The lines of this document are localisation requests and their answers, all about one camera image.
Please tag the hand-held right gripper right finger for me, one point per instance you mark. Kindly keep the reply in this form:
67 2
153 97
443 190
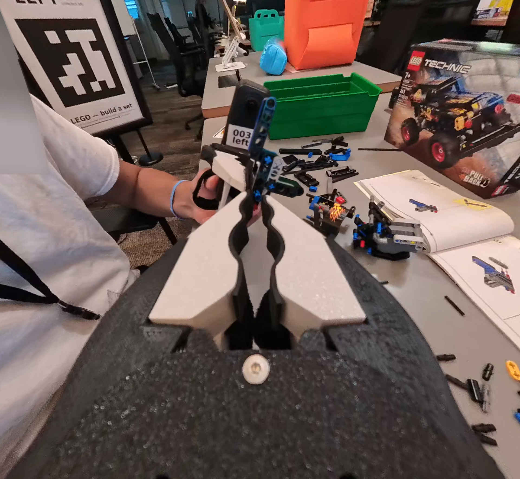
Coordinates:
317 284

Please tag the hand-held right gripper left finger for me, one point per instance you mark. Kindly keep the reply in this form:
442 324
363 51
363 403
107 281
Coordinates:
195 284

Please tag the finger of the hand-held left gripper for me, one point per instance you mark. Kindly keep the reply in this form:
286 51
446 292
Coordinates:
229 170
277 169

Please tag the blue and black lego assembly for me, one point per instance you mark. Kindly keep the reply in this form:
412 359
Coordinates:
262 129

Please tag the person's left forearm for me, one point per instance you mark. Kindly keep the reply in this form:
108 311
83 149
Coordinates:
150 186

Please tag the pile of black lego pieces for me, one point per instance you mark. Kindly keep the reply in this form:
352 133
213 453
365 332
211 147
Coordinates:
313 164

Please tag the blue curved lego piece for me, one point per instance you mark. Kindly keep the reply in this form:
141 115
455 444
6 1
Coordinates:
340 155

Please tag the lego assembly with flame sticker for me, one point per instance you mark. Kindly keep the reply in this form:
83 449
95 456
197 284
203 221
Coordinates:
331 214

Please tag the grey and black lego chassis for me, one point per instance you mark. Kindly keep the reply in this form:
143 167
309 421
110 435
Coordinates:
386 235

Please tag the long black lego axle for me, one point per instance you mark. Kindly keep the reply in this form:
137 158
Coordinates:
378 149

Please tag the short black lego axle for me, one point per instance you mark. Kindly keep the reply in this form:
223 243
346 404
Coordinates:
454 305

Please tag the open lego instruction booklet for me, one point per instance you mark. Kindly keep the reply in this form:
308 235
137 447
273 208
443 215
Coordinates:
447 218

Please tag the lego truck box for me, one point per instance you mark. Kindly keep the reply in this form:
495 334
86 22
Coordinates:
455 113

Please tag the scattered black lego pins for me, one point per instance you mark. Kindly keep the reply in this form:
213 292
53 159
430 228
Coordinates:
475 393

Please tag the yellow lego piece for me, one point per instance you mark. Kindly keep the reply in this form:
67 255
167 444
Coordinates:
514 370

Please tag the person's left hand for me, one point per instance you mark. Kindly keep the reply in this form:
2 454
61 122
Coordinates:
211 218

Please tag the white phone stand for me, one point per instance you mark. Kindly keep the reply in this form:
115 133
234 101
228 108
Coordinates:
230 56

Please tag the light blue round pouch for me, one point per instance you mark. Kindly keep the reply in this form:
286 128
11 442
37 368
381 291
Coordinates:
273 58

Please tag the blue wristband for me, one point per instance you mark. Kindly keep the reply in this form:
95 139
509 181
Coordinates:
172 198

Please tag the green plastic bin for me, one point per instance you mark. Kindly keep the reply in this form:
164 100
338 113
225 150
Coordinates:
321 117

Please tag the teal felt bag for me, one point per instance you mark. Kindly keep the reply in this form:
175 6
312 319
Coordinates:
266 31

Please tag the black office chair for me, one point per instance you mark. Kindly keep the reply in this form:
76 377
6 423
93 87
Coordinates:
180 56

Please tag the wooden tabletop easel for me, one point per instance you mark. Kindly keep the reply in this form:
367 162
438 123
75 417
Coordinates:
231 15

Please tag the orange felt bag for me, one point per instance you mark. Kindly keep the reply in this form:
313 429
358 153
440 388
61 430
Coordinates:
325 23

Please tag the person's white shirt torso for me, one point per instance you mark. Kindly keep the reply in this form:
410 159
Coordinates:
53 243

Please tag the white rolling whiteboard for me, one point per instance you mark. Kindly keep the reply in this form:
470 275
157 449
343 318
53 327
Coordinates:
122 11

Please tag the framed black-white marker sign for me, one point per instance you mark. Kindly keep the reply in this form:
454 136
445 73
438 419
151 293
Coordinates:
69 56

